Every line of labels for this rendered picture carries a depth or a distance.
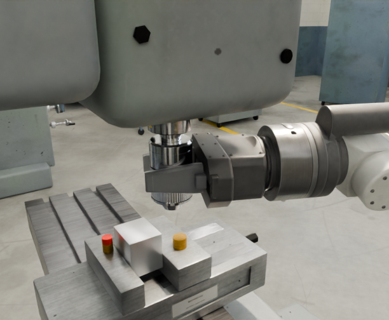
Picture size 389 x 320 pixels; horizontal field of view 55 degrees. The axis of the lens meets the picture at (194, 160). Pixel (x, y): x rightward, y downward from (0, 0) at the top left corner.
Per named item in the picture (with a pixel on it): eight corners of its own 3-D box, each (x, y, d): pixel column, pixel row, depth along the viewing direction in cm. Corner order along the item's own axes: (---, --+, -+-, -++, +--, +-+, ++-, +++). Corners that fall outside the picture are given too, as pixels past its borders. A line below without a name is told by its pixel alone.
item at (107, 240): (111, 246, 58) (110, 232, 57) (115, 251, 56) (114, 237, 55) (101, 249, 57) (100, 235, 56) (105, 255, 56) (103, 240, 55)
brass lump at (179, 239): (182, 240, 59) (182, 231, 58) (189, 247, 57) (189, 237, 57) (170, 245, 58) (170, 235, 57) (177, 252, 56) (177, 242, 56)
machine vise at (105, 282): (215, 245, 77) (216, 197, 73) (266, 285, 66) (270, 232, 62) (39, 314, 59) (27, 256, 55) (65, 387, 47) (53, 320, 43)
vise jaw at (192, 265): (164, 233, 69) (163, 214, 67) (211, 277, 57) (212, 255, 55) (134, 243, 65) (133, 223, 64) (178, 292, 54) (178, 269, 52)
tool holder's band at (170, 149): (161, 158, 37) (161, 148, 37) (141, 145, 41) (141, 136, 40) (200, 150, 39) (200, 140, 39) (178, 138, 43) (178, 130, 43)
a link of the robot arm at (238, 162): (189, 114, 46) (281, 110, 47) (191, 185, 49) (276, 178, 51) (211, 147, 34) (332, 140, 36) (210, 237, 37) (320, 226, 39)
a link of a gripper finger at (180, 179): (143, 166, 38) (203, 162, 39) (145, 194, 39) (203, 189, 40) (144, 172, 36) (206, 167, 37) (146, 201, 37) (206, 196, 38)
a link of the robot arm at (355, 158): (278, 167, 49) (357, 160, 51) (312, 225, 41) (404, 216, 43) (295, 89, 43) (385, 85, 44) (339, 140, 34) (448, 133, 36)
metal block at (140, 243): (145, 248, 61) (143, 216, 59) (163, 267, 57) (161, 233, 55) (116, 258, 59) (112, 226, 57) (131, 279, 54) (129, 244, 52)
